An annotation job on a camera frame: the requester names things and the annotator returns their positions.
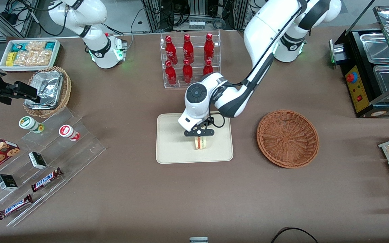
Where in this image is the silver foil container stack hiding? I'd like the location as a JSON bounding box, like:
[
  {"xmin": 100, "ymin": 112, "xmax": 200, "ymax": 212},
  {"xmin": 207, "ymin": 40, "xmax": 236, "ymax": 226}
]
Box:
[{"xmin": 24, "ymin": 71, "xmax": 64, "ymax": 110}]

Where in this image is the clear acrylic stepped shelf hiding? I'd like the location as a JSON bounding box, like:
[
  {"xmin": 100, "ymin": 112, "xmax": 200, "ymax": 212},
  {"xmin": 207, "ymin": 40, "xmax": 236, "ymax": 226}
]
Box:
[{"xmin": 0, "ymin": 107, "xmax": 107, "ymax": 227}]

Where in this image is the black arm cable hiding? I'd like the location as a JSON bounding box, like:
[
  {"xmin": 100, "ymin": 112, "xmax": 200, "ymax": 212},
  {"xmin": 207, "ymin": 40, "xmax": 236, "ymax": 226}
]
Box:
[{"xmin": 209, "ymin": 0, "xmax": 308, "ymax": 129}]

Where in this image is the tan wicker basket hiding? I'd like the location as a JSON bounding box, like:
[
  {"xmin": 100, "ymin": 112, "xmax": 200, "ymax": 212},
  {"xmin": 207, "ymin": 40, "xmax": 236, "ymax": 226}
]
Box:
[{"xmin": 23, "ymin": 66, "xmax": 72, "ymax": 118}]

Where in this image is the red lid cup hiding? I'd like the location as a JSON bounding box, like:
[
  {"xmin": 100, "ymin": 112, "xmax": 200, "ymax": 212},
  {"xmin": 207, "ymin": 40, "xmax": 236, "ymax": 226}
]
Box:
[{"xmin": 58, "ymin": 125, "xmax": 80, "ymax": 142}]

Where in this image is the small black box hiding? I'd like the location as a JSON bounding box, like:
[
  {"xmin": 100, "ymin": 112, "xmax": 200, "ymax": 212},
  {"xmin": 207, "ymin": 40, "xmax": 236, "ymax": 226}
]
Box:
[
  {"xmin": 0, "ymin": 174, "xmax": 19, "ymax": 191},
  {"xmin": 28, "ymin": 152, "xmax": 48, "ymax": 170}
]

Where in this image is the cream plastic tray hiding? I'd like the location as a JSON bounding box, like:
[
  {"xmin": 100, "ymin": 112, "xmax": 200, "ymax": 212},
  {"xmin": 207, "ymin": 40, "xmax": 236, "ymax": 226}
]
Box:
[{"xmin": 156, "ymin": 111, "xmax": 234, "ymax": 164}]

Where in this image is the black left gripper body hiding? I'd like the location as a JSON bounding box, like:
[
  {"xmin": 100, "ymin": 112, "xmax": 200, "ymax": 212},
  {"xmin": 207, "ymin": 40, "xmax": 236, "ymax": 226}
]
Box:
[{"xmin": 184, "ymin": 126, "xmax": 215, "ymax": 137}]

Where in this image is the aluminium equipment rack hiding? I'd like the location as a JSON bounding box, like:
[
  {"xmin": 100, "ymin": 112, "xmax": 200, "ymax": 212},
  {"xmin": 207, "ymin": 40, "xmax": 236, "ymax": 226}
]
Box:
[{"xmin": 140, "ymin": 0, "xmax": 251, "ymax": 33}]

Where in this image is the brown round wicker basket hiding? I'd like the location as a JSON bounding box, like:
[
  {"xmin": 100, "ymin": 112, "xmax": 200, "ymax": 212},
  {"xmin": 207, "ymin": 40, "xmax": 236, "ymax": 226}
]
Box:
[{"xmin": 256, "ymin": 110, "xmax": 319, "ymax": 168}]

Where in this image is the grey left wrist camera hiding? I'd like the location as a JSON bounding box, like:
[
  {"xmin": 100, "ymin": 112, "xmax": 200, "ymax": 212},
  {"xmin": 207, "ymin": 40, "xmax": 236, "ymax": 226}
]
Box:
[{"xmin": 178, "ymin": 113, "xmax": 203, "ymax": 132}]

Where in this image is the large clear cracker bag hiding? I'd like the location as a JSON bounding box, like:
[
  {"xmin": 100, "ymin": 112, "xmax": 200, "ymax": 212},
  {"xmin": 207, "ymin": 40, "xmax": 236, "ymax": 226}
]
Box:
[{"xmin": 14, "ymin": 50, "xmax": 53, "ymax": 67}]

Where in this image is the white rectangular snack tray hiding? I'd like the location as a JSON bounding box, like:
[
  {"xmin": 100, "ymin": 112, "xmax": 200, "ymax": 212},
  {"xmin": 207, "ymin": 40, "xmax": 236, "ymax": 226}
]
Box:
[{"xmin": 0, "ymin": 39, "xmax": 61, "ymax": 73}]

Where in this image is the black hot food warmer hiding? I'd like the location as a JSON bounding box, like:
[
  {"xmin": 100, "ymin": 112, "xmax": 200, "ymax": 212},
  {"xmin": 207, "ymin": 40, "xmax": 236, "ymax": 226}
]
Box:
[{"xmin": 329, "ymin": 5, "xmax": 389, "ymax": 118}]

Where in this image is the black cable loop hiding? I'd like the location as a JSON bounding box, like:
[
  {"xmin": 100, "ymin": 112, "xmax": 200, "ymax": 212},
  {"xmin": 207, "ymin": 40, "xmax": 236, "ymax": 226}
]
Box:
[{"xmin": 270, "ymin": 227, "xmax": 319, "ymax": 243}]

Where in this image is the small clear cracker bag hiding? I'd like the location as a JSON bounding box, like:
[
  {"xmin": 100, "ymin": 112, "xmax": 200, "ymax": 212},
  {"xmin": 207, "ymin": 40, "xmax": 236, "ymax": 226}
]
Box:
[{"xmin": 26, "ymin": 41, "xmax": 47, "ymax": 52}]

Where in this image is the clear acrylic bottle rack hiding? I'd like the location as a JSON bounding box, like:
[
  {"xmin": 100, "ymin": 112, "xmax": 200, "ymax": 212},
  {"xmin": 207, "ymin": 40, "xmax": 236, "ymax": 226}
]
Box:
[{"xmin": 160, "ymin": 30, "xmax": 221, "ymax": 89}]

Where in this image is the green lid cup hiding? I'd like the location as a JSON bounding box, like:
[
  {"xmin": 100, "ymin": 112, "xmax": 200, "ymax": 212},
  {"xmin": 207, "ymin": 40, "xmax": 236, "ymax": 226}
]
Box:
[{"xmin": 19, "ymin": 116, "xmax": 45, "ymax": 134}]

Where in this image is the Snickers chocolate bar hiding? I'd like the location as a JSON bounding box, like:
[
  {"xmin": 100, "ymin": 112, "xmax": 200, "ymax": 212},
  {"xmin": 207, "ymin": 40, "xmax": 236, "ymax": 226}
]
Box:
[
  {"xmin": 31, "ymin": 167, "xmax": 63, "ymax": 193},
  {"xmin": 0, "ymin": 194, "xmax": 33, "ymax": 220}
]

